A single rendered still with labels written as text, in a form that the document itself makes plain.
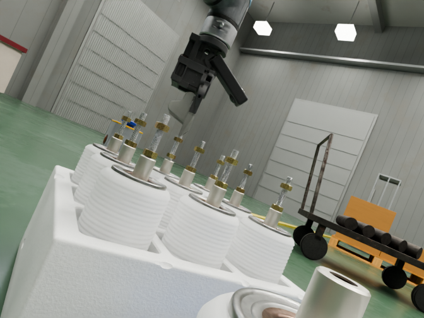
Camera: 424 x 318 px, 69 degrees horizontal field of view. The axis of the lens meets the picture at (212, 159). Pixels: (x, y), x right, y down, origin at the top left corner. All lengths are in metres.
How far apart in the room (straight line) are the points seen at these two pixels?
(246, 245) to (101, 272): 0.23
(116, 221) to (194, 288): 0.12
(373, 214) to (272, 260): 4.15
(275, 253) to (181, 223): 0.15
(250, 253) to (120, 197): 0.22
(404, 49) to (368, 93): 1.49
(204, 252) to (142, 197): 0.12
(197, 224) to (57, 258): 0.17
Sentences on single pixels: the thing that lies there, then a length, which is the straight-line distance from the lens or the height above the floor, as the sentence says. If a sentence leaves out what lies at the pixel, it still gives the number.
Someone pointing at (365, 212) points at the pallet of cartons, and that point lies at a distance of 4.62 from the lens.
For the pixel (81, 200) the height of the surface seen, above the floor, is 0.18.
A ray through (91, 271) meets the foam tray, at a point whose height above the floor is 0.15.
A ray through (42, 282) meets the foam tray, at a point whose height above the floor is 0.13.
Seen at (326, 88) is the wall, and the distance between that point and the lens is 10.45.
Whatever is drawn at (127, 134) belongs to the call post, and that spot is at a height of 0.29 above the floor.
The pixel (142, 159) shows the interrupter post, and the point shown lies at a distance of 0.40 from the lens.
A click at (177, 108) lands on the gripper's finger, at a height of 0.39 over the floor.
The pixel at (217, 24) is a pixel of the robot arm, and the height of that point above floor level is 0.58.
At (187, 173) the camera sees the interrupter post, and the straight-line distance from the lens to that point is 0.55.
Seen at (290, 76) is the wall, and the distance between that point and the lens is 11.10.
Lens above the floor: 0.30
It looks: 2 degrees up
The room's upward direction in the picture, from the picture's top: 24 degrees clockwise
